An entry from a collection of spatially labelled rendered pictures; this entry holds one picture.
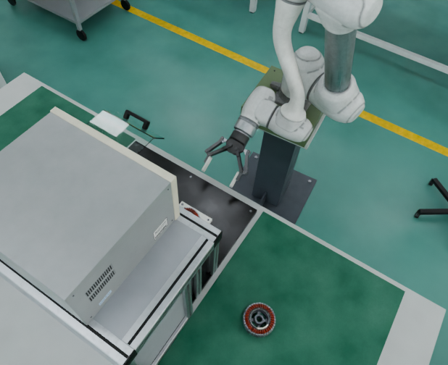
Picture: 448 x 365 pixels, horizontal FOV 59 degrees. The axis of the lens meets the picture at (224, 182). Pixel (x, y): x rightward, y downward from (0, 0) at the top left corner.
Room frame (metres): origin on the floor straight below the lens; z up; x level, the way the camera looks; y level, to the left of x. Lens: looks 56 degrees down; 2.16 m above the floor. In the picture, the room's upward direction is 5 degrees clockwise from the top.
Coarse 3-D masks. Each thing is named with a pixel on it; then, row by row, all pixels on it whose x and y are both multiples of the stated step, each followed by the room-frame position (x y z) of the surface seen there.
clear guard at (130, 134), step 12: (96, 120) 0.98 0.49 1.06; (108, 120) 0.98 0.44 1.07; (120, 120) 0.99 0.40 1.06; (132, 120) 1.04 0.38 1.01; (108, 132) 0.93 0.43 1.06; (120, 132) 0.93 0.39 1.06; (132, 132) 0.94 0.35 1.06; (144, 132) 0.94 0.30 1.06; (132, 144) 0.88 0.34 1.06; (144, 144) 0.88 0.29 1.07
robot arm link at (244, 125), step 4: (240, 116) 1.13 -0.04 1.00; (240, 120) 1.10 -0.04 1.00; (244, 120) 1.10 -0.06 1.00; (248, 120) 1.10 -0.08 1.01; (236, 124) 1.10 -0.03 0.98; (240, 124) 1.09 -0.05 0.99; (244, 124) 1.08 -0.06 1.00; (248, 124) 1.08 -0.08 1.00; (252, 124) 1.09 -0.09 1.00; (256, 124) 1.09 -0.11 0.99; (236, 128) 1.08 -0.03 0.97; (240, 128) 1.07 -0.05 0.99; (244, 128) 1.07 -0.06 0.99; (248, 128) 1.07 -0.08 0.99; (252, 128) 1.08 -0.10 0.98; (256, 128) 1.09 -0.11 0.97; (244, 132) 1.06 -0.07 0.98; (248, 132) 1.06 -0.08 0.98; (252, 132) 1.07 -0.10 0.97; (248, 136) 1.06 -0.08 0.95; (252, 136) 1.07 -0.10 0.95
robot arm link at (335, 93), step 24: (312, 0) 1.09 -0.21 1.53; (336, 0) 1.04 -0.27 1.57; (360, 0) 1.02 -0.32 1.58; (336, 24) 1.04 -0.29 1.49; (360, 24) 1.01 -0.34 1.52; (336, 48) 1.12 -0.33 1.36; (336, 72) 1.16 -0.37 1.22; (312, 96) 1.28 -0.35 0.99; (336, 96) 1.19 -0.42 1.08; (360, 96) 1.24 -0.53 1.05; (336, 120) 1.20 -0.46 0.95
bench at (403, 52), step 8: (304, 8) 3.18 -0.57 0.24; (312, 8) 3.27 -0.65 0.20; (304, 16) 3.18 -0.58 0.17; (312, 16) 3.15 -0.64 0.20; (304, 24) 3.17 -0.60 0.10; (360, 32) 2.97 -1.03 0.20; (368, 40) 2.90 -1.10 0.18; (376, 40) 2.88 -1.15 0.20; (384, 48) 2.83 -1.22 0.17; (392, 48) 2.80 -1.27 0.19; (400, 48) 2.80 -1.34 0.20; (408, 56) 2.73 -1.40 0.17; (416, 56) 2.70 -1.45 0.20; (424, 56) 2.71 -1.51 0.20; (432, 64) 2.64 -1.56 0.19; (440, 64) 2.63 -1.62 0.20
